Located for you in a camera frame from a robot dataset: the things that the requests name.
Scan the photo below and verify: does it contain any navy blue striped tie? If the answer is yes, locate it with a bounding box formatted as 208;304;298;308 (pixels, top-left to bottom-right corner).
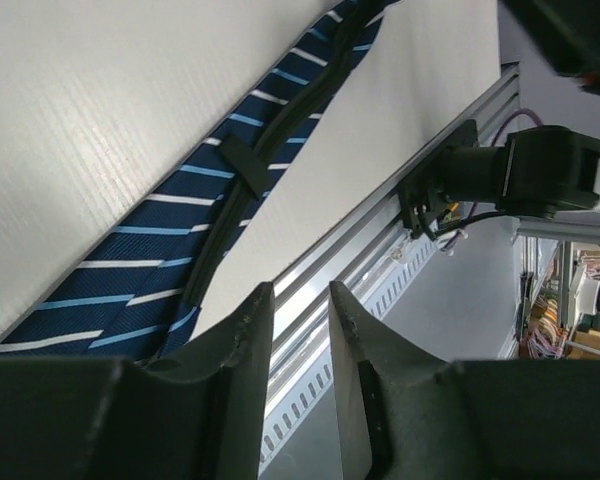
0;1;387;361

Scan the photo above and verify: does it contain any white slotted cable duct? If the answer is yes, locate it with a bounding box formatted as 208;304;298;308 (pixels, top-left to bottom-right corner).
259;236;437;473

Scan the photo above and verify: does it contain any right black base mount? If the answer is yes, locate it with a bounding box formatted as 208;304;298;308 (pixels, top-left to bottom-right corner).
397;119;478;240

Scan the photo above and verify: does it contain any aluminium front rail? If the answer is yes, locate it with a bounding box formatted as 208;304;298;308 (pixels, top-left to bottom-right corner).
272;59;524;381

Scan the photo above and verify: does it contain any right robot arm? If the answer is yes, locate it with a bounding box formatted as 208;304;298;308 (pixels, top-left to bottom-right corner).
437;1;600;219

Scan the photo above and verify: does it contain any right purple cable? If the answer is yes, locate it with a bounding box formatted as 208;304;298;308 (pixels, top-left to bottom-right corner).
439;108;546;256

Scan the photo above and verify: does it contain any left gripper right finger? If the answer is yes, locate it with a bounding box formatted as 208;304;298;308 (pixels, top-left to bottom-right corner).
329;281;600;479

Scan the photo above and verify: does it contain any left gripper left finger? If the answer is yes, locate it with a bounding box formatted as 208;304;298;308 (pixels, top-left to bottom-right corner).
0;282;274;479

